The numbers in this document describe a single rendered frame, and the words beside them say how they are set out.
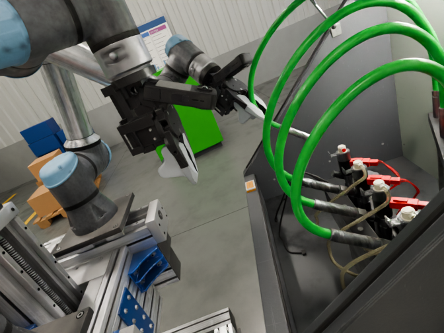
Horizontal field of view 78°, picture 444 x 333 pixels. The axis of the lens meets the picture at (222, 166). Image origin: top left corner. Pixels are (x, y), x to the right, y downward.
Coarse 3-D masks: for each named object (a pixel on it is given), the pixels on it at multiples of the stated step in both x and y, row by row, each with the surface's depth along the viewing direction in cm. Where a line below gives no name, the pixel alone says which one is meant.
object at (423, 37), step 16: (368, 32) 35; (384, 32) 35; (400, 32) 36; (416, 32) 35; (336, 48) 37; (432, 48) 36; (320, 64) 37; (304, 96) 39; (288, 112) 40; (288, 128) 41; (288, 192) 46; (320, 208) 47; (336, 208) 47; (352, 208) 48
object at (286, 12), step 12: (300, 0) 54; (408, 0) 49; (288, 12) 56; (276, 24) 58; (264, 36) 61; (252, 60) 64; (432, 60) 52; (252, 72) 66; (252, 84) 67; (432, 84) 55; (252, 96) 69
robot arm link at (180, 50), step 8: (168, 40) 77; (176, 40) 77; (184, 40) 76; (168, 48) 78; (176, 48) 76; (184, 48) 75; (192, 48) 76; (168, 56) 80; (176, 56) 76; (184, 56) 75; (192, 56) 74; (168, 64) 78; (176, 64) 77; (184, 64) 76; (184, 72) 79
